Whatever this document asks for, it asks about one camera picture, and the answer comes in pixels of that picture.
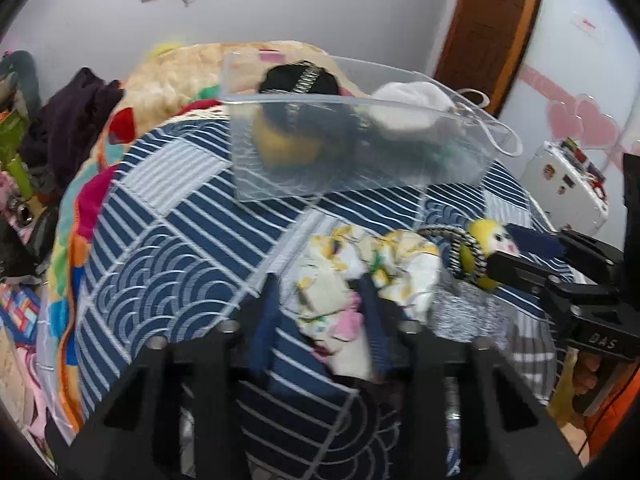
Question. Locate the dark purple garment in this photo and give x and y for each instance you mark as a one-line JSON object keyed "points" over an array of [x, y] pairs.
{"points": [[70, 115]]}

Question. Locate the grey knitted cloth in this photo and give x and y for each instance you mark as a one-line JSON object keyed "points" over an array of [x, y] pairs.
{"points": [[470, 315]]}

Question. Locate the yellow plush doll striped band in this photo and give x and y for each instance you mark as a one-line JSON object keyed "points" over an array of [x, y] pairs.
{"points": [[482, 240]]}

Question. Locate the person's right hand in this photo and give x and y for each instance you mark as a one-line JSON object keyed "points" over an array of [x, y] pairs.
{"points": [[587, 375]]}

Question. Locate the cream fluffy blanket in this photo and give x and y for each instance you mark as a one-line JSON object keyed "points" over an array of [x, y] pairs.
{"points": [[170, 80]]}

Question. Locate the blue patterned quilt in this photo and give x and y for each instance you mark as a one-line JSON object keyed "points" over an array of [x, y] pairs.
{"points": [[175, 240]]}

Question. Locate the white soft cloth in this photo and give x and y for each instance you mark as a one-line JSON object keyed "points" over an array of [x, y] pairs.
{"points": [[410, 102]]}

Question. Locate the clear plastic box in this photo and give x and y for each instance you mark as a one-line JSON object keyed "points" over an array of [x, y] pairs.
{"points": [[350, 160]]}

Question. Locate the white floral print cloth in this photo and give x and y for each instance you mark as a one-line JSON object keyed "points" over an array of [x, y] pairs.
{"points": [[390, 265]]}

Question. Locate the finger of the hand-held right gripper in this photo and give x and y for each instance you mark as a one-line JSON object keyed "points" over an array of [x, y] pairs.
{"points": [[515, 270], [537, 242]]}

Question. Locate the brown wooden door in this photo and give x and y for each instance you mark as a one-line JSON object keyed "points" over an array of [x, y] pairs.
{"points": [[487, 30]]}

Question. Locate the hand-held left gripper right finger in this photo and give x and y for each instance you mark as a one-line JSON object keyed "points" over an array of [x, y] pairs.
{"points": [[376, 332]]}

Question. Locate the orange cloth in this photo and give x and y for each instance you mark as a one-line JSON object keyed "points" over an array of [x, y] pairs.
{"points": [[620, 410]]}

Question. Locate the black and yellow soft toy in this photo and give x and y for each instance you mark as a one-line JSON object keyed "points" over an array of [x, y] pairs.
{"points": [[287, 135]]}

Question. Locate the green plastic item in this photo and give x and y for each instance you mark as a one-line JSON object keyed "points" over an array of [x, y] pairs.
{"points": [[12, 160]]}

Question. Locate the white wall label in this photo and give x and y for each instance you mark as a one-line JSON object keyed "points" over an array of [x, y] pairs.
{"points": [[589, 25]]}

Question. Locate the colourful printed blanket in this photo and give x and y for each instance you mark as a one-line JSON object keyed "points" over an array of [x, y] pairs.
{"points": [[75, 240]]}

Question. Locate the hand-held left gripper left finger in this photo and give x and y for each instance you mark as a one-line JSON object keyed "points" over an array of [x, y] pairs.
{"points": [[265, 325]]}

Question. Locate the white suitcase with stickers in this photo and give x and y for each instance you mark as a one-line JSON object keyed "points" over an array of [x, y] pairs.
{"points": [[555, 185]]}

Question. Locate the pink heart wall stickers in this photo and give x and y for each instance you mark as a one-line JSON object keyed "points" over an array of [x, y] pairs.
{"points": [[585, 120]]}

